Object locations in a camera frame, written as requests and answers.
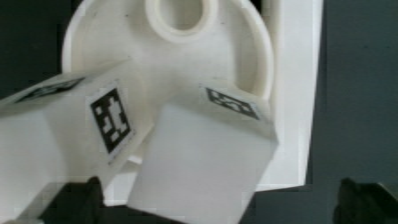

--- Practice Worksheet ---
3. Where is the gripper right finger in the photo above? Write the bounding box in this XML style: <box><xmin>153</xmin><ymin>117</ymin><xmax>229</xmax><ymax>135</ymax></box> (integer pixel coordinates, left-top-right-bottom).
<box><xmin>334</xmin><ymin>178</ymin><xmax>398</xmax><ymax>224</ymax></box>

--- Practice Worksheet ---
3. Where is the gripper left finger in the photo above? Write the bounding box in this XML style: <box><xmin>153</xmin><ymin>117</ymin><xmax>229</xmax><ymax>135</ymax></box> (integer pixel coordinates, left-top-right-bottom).
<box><xmin>39</xmin><ymin>177</ymin><xmax>105</xmax><ymax>224</ymax></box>

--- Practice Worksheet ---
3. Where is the white stool leg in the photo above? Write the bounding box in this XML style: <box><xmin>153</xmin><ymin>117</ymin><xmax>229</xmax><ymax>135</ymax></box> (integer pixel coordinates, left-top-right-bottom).
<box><xmin>128</xmin><ymin>83</ymin><xmax>279</xmax><ymax>224</ymax></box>
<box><xmin>0</xmin><ymin>60</ymin><xmax>153</xmax><ymax>224</ymax></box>

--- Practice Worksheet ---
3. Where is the white U-shaped fence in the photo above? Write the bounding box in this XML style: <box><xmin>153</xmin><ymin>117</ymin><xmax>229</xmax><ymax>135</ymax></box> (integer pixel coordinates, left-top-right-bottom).
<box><xmin>103</xmin><ymin>0</ymin><xmax>327</xmax><ymax>206</ymax></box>

